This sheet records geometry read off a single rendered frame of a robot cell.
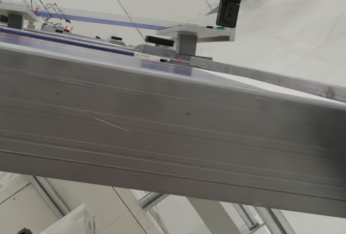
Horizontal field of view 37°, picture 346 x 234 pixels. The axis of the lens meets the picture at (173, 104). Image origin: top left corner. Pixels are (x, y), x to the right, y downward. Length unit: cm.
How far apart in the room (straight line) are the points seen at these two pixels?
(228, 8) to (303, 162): 60
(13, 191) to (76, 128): 154
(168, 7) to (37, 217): 689
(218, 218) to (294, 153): 99
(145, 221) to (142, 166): 157
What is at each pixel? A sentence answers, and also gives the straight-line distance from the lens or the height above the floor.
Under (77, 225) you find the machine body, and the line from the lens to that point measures 91.
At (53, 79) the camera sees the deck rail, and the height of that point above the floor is 86.
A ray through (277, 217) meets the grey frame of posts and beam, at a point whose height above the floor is 36.
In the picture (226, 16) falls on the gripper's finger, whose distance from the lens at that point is 87.
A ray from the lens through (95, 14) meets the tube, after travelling 107.
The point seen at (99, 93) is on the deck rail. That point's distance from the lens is 26.
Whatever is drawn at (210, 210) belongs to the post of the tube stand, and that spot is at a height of 37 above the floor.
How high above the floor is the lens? 87
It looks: 11 degrees down
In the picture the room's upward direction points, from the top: 34 degrees counter-clockwise
